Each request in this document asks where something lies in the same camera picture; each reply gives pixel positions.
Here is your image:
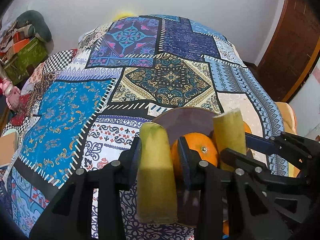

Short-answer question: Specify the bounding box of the wooden wardrobe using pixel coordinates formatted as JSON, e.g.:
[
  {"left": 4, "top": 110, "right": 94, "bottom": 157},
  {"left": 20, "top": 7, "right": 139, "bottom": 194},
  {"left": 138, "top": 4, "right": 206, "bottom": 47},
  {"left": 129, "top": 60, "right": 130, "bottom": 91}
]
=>
[{"left": 258, "top": 0, "right": 319, "bottom": 102}]

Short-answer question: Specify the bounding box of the pink plush toy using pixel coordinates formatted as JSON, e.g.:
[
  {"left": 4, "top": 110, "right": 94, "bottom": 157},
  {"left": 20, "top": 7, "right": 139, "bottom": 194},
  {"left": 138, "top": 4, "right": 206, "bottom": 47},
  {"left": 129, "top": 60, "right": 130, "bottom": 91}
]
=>
[{"left": 1, "top": 78, "right": 21, "bottom": 111}]

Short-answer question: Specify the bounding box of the right orange on plate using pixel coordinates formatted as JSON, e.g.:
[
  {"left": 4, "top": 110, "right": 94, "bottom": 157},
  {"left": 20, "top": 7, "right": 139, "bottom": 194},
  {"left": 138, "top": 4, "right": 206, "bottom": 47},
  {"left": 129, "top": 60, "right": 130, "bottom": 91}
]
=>
[{"left": 243, "top": 121, "right": 252, "bottom": 134}]

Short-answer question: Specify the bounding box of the dark brown round plate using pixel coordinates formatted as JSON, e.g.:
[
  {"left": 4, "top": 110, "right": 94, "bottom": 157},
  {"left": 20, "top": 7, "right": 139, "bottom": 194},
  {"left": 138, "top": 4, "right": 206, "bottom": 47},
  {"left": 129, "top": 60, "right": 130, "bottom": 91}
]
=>
[{"left": 152, "top": 106, "right": 226, "bottom": 228}]

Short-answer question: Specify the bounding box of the yellow pillow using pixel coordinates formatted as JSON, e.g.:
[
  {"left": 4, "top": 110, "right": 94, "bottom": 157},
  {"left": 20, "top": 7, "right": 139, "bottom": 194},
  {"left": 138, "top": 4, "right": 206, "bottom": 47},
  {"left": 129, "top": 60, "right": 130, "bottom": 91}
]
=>
[{"left": 113, "top": 11, "right": 136, "bottom": 21}]

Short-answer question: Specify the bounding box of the blue patchwork bedspread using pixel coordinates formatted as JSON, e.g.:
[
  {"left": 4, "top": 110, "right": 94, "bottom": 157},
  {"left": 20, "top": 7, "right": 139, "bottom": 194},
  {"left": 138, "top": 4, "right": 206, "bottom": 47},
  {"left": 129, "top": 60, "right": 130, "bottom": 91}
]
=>
[{"left": 1, "top": 15, "right": 284, "bottom": 237}]

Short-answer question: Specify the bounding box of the grey green cushion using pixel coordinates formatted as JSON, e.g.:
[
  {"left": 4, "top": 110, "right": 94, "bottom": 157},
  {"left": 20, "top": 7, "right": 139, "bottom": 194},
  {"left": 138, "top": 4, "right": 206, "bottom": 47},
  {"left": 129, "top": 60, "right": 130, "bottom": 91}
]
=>
[{"left": 15, "top": 10, "right": 52, "bottom": 42}]

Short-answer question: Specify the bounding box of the left orange on plate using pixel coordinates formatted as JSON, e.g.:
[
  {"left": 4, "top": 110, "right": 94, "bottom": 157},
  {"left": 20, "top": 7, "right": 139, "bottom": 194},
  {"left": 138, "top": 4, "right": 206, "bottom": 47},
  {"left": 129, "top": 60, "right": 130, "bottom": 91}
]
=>
[{"left": 170, "top": 133, "right": 219, "bottom": 179}]

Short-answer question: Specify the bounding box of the orange on plate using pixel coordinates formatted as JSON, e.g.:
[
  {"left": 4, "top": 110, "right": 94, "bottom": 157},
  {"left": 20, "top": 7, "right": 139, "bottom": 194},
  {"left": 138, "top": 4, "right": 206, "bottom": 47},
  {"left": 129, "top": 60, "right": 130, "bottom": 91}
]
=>
[
  {"left": 243, "top": 121, "right": 252, "bottom": 134},
  {"left": 170, "top": 133, "right": 219, "bottom": 179}
]

